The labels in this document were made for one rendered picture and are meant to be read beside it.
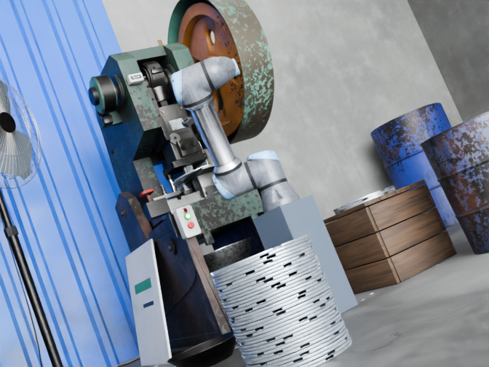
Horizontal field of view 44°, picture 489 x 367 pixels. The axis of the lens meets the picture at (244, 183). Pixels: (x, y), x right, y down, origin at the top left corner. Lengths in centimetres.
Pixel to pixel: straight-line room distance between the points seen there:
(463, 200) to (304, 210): 60
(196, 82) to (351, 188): 292
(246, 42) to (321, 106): 216
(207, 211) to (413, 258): 93
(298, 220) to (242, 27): 114
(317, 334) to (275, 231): 75
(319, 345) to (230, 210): 136
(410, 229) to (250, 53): 113
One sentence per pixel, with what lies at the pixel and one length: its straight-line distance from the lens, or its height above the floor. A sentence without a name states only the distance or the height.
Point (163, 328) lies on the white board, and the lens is 300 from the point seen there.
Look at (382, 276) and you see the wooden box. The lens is 255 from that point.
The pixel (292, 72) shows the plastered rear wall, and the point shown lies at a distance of 506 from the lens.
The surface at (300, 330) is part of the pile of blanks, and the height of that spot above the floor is 10.
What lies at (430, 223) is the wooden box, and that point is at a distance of 270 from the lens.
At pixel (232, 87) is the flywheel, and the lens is 321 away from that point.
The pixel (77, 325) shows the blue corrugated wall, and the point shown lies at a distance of 393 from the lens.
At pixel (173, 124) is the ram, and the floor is 107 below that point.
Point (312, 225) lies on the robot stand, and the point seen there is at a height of 34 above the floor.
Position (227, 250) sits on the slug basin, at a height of 39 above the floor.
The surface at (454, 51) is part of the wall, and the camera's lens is 592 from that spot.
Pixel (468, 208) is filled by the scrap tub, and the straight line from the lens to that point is 242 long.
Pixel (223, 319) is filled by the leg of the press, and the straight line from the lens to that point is 265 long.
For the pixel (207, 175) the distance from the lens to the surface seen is 289.
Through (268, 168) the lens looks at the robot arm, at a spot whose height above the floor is 60.
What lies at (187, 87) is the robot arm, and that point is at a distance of 222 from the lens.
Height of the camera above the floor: 30
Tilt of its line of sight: 7 degrees up
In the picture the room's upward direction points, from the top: 22 degrees counter-clockwise
